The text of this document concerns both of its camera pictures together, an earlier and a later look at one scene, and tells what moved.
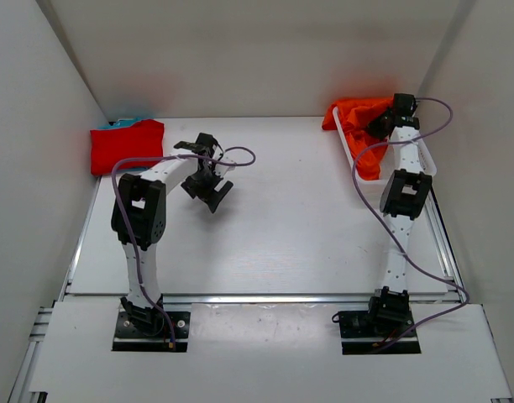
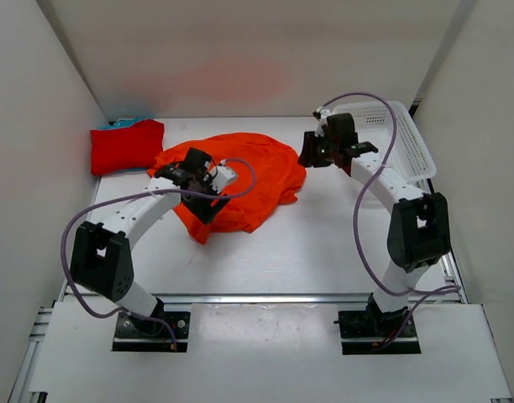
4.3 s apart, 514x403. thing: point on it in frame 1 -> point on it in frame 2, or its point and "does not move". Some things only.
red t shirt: x=108 y=146 does not move
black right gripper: x=380 y=124 -> x=314 y=152
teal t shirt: x=122 y=123 does not move
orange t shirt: x=356 y=114 -> x=269 y=171
